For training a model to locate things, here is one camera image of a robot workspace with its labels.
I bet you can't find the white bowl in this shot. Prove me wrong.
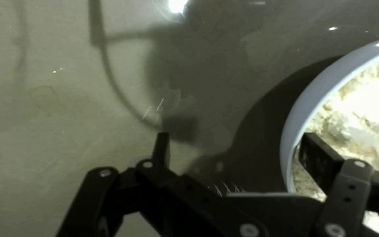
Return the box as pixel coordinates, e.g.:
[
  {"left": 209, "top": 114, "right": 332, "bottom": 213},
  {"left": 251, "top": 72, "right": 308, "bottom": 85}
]
[{"left": 279, "top": 34, "right": 379, "bottom": 237}]

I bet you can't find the pale protein powder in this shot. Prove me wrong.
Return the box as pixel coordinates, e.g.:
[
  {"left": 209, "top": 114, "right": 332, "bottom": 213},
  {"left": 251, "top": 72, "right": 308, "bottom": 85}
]
[{"left": 294, "top": 51, "right": 379, "bottom": 201}]

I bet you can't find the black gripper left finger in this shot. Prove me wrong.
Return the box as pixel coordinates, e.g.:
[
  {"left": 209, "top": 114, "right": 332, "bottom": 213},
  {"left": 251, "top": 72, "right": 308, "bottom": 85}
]
[{"left": 55, "top": 130, "right": 209, "bottom": 237}]

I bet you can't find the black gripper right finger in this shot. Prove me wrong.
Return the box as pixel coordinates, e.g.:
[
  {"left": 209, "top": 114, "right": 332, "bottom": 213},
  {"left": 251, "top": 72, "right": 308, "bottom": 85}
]
[{"left": 300, "top": 131, "right": 379, "bottom": 237}]

